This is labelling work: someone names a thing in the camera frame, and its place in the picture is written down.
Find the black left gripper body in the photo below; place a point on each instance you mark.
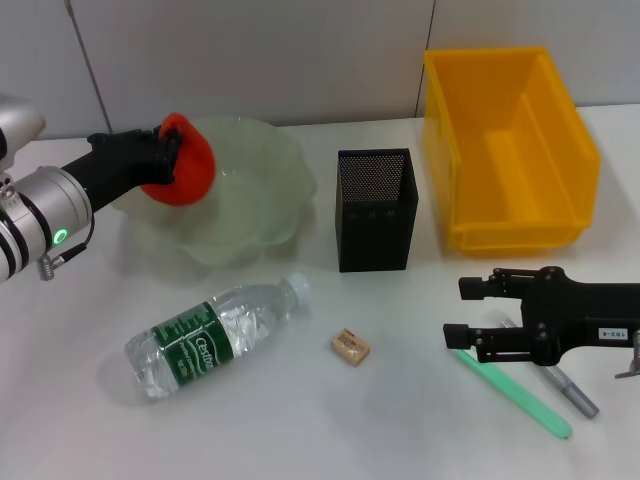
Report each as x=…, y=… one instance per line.
x=120, y=160

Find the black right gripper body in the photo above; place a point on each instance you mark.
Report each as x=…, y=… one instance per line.
x=590, y=310

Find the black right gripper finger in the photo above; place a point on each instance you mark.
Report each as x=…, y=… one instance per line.
x=472, y=289
x=456, y=336

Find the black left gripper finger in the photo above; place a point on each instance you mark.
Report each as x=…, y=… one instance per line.
x=171, y=165
x=171, y=137

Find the orange fruit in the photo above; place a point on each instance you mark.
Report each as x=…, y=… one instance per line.
x=195, y=170

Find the clear bottle with green label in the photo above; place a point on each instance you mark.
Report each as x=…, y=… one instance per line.
x=240, y=320

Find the mint green pen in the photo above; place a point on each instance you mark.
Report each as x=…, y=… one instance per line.
x=515, y=392

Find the grey glitter pen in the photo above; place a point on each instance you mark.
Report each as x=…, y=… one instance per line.
x=575, y=395

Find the pale green glass fruit plate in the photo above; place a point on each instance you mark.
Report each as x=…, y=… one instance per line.
x=260, y=200

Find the small tan eraser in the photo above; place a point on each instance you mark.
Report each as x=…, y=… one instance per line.
x=351, y=347

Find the black mesh pen holder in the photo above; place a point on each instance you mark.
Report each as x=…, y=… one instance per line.
x=375, y=200

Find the silver right wrist plug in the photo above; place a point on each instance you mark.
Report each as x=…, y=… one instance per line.
x=636, y=350

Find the yellow plastic bin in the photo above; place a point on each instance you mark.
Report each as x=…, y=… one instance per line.
x=505, y=165

